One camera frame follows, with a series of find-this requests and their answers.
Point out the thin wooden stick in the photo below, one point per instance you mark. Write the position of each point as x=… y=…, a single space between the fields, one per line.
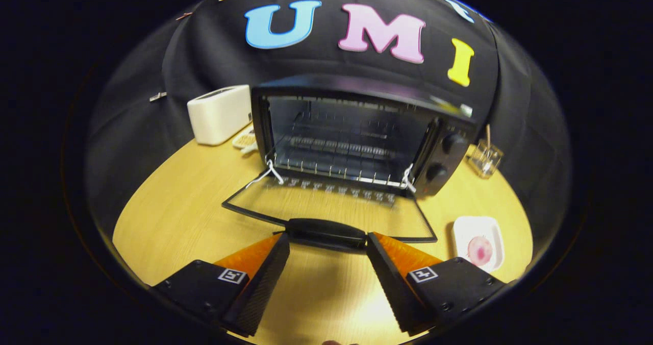
x=487 y=136

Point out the pink cloth clip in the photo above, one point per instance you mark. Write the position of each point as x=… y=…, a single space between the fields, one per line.
x=184 y=16

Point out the white bread toaster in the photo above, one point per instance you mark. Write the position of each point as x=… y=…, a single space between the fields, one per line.
x=219 y=113

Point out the clear glass holder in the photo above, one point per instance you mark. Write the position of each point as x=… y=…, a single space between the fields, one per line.
x=484 y=158

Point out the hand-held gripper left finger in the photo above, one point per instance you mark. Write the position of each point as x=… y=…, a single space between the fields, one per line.
x=262 y=284

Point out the white square plate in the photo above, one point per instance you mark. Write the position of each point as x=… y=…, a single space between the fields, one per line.
x=477 y=227

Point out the pink ham slice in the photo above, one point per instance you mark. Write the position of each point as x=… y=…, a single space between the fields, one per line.
x=480 y=250

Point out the silver metal clip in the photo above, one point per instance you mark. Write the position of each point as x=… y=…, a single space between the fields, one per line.
x=158 y=97

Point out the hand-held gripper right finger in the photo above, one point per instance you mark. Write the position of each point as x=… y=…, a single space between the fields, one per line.
x=393 y=284

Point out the black toaster oven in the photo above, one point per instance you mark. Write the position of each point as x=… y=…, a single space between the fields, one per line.
x=451 y=146

